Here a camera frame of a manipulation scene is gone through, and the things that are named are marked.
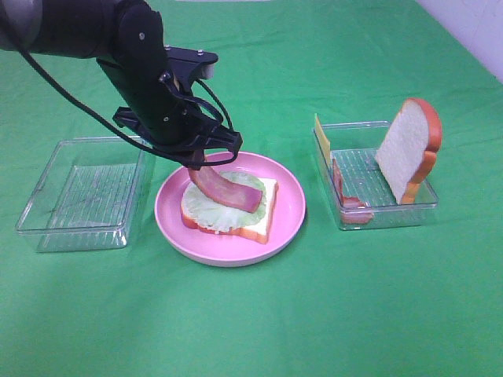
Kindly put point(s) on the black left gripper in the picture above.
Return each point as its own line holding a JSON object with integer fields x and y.
{"x": 178, "y": 127}

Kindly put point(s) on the pink bacon strip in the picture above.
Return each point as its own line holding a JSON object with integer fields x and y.
{"x": 225, "y": 192}

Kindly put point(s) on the green lettuce leaf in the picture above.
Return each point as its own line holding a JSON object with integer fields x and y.
{"x": 236, "y": 214}

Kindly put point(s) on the white toast bread slice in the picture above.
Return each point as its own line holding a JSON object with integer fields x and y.
{"x": 263, "y": 224}

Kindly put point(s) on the wavy bacon strip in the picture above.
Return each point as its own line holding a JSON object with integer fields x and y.
{"x": 351, "y": 212}

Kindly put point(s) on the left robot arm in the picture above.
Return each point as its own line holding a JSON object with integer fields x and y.
{"x": 126, "y": 33}

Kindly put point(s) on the clear left plastic container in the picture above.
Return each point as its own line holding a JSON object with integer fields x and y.
{"x": 88, "y": 197}

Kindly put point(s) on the clear plastic container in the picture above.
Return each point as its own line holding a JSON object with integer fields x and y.
{"x": 88, "y": 197}
{"x": 354, "y": 145}

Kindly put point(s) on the pink round plate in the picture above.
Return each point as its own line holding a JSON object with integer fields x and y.
{"x": 214, "y": 234}

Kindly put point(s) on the yellow cheese slice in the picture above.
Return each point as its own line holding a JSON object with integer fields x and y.
{"x": 323, "y": 141}

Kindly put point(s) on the clear right plastic container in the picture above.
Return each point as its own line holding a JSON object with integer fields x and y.
{"x": 354, "y": 145}

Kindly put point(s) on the upright toast bread slice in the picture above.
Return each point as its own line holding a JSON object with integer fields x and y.
{"x": 409, "y": 150}

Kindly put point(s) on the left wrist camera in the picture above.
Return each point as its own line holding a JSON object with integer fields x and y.
{"x": 190, "y": 64}

